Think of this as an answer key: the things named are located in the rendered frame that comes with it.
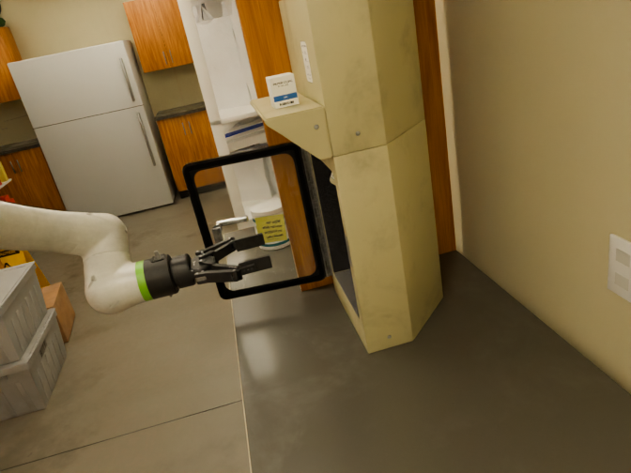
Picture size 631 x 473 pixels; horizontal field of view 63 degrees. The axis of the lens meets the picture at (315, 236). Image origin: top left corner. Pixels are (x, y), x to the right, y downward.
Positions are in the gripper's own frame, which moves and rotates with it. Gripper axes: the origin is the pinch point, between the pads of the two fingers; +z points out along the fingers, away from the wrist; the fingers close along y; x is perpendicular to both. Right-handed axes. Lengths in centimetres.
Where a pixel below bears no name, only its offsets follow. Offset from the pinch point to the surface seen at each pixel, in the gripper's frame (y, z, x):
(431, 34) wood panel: 23, 56, -37
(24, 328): 159, -132, 78
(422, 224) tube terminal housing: -5.9, 36.9, 1.3
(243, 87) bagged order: 124, 11, -24
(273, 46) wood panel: 23, 15, -42
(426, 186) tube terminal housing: -2.5, 40.3, -6.3
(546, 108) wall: -18, 61, -22
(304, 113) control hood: -14.2, 13.5, -30.9
